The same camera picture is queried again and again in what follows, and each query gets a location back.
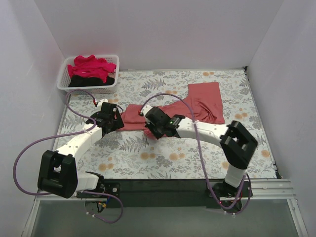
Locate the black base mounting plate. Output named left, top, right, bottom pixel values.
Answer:
left=89, top=179, right=250, bottom=212

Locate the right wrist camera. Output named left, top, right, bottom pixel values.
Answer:
left=139, top=105, right=153, bottom=117

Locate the black t-shirt in basket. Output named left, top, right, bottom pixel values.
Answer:
left=68, top=76, right=115, bottom=87

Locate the floral patterned table mat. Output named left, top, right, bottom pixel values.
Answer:
left=55, top=71, right=276, bottom=182

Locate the salmon pink t-shirt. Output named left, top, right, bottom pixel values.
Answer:
left=119, top=82, right=225, bottom=139

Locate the magenta t-shirt in basket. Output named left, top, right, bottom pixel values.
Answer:
left=67, top=55, right=117, bottom=82

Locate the white plastic laundry basket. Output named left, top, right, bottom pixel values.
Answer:
left=57, top=55, right=119, bottom=94

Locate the aluminium frame rail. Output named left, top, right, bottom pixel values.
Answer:
left=35, top=179, right=297, bottom=201

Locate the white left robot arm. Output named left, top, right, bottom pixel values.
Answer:
left=38, top=99, right=124, bottom=198

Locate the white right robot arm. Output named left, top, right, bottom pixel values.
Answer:
left=140, top=105, right=258, bottom=197

